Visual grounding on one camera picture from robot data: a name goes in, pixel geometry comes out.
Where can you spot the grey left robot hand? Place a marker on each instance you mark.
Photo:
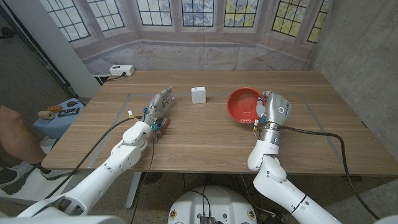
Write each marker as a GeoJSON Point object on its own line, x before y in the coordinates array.
{"type": "Point", "coordinates": [158, 104]}

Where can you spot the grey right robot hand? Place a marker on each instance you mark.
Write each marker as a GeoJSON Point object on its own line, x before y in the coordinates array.
{"type": "Point", "coordinates": [276, 110]}

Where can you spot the red bowl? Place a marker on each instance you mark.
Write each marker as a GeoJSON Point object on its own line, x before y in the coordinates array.
{"type": "Point", "coordinates": [242, 104]}

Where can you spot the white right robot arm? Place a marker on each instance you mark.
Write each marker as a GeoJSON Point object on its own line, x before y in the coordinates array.
{"type": "Point", "coordinates": [273, 183]}

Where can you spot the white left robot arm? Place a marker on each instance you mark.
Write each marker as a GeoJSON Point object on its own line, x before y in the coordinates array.
{"type": "Point", "coordinates": [102, 172]}

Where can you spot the red-brown folding multitool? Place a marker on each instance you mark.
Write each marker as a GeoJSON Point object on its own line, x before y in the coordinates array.
{"type": "Point", "coordinates": [164, 126]}

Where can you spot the white cube charger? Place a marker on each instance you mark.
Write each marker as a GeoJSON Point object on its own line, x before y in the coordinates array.
{"type": "Point", "coordinates": [198, 95]}

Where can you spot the white power strip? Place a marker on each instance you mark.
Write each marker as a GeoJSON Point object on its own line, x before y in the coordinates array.
{"type": "Point", "coordinates": [122, 70]}

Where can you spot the printed window backdrop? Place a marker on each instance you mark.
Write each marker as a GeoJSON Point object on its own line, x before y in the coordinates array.
{"type": "Point", "coordinates": [199, 46]}

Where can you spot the black round floor fan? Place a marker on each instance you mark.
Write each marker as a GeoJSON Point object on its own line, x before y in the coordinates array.
{"type": "Point", "coordinates": [151, 177]}

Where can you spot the small black mouse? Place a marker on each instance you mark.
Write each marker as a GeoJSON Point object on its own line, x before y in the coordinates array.
{"type": "Point", "coordinates": [71, 103]}

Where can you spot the black remote control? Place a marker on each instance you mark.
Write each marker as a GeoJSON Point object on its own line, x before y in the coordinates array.
{"type": "Point", "coordinates": [68, 112]}

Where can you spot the orange brick block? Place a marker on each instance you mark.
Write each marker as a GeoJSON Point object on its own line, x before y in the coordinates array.
{"type": "Point", "coordinates": [55, 108]}

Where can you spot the blue stool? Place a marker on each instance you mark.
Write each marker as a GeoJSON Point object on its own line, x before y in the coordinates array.
{"type": "Point", "coordinates": [51, 126]}

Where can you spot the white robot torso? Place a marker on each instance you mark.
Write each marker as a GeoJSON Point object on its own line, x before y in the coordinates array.
{"type": "Point", "coordinates": [213, 202]}

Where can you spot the brown twine roll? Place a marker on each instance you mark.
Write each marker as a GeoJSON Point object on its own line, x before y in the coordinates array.
{"type": "Point", "coordinates": [46, 115]}

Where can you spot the grey black sneaker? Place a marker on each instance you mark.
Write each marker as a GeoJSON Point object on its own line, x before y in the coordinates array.
{"type": "Point", "coordinates": [53, 174]}
{"type": "Point", "coordinates": [12, 177]}

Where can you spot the person's bare leg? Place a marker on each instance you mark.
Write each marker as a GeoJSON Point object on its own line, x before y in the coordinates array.
{"type": "Point", "coordinates": [15, 137]}

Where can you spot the white floor platform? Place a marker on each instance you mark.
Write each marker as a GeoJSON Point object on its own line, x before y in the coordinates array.
{"type": "Point", "coordinates": [31, 189]}

